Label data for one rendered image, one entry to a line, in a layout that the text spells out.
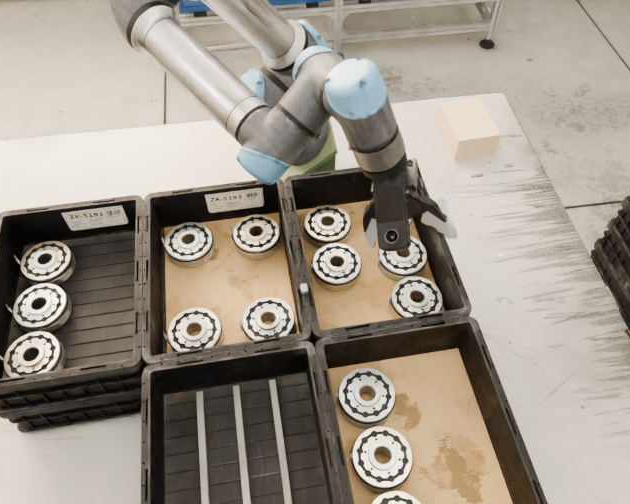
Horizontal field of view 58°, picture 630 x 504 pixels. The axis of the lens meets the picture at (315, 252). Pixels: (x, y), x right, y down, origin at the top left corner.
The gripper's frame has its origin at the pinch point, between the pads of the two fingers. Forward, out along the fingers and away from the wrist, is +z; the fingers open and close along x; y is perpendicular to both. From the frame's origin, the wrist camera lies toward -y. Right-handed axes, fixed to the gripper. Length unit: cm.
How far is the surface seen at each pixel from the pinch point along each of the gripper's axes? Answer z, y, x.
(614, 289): 106, 54, -41
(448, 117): 29, 66, 0
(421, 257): 18.6, 11.1, 3.1
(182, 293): 3.5, -3.0, 49.3
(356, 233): 16.2, 17.8, 17.5
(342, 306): 15.7, -1.4, 18.3
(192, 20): 34, 176, 123
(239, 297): 7.9, -2.3, 38.2
